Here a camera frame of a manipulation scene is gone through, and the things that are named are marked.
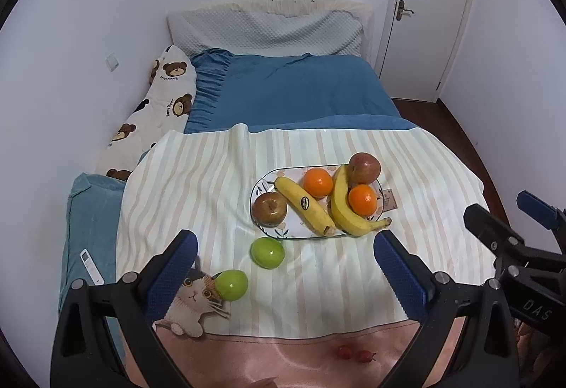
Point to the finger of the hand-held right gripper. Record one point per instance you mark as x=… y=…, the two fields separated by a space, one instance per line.
x=537 y=206
x=491 y=228

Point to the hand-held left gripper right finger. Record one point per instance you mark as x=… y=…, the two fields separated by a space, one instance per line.
x=398 y=264

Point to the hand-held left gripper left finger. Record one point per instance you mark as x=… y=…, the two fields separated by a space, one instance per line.
x=174 y=264

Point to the orange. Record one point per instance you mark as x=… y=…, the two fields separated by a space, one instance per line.
x=362 y=198
x=317 y=182

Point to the curved yellow banana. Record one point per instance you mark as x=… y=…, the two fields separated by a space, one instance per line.
x=342 y=206

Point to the red cherry tomato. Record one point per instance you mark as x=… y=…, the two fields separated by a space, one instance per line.
x=345 y=352
x=365 y=355

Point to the oval deer print plate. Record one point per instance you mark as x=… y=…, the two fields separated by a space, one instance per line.
x=300 y=231

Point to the banana with black sticker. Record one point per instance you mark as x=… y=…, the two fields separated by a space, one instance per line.
x=305 y=204

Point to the brownish red apple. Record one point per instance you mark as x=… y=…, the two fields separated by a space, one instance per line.
x=269 y=208

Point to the green apple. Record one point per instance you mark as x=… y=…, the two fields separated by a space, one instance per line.
x=232 y=285
x=267 y=252

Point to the brown blanket label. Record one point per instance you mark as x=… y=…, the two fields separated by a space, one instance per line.
x=389 y=200

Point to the white remote control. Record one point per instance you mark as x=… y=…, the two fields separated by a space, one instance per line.
x=92 y=267

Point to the striped cat print blanket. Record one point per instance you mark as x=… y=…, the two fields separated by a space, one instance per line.
x=199 y=184

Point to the bear print pillow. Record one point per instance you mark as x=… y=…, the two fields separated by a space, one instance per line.
x=150 y=113

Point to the blue bed sheet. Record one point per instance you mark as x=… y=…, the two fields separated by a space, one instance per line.
x=292 y=91

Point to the white door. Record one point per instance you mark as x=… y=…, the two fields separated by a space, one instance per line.
x=429 y=16

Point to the grey textured pillow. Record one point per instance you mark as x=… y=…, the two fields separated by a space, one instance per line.
x=265 y=32

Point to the white wall switch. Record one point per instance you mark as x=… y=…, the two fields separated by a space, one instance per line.
x=112 y=62

